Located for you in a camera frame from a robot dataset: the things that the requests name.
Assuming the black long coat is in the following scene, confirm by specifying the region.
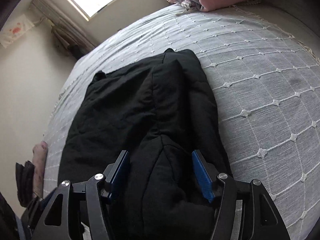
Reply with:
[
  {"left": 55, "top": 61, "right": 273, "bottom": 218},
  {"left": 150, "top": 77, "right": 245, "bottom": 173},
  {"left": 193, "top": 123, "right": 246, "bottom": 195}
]
[{"left": 58, "top": 49, "right": 231, "bottom": 239}]

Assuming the beige window curtain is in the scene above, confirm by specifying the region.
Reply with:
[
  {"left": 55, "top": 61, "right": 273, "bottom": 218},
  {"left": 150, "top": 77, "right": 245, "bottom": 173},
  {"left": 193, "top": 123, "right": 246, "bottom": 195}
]
[{"left": 50, "top": 20, "right": 96, "bottom": 60}]

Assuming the grey quilted bedspread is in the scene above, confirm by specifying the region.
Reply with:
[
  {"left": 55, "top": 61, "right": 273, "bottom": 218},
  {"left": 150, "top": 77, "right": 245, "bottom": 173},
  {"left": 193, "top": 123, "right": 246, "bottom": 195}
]
[{"left": 44, "top": 5, "right": 319, "bottom": 239}]

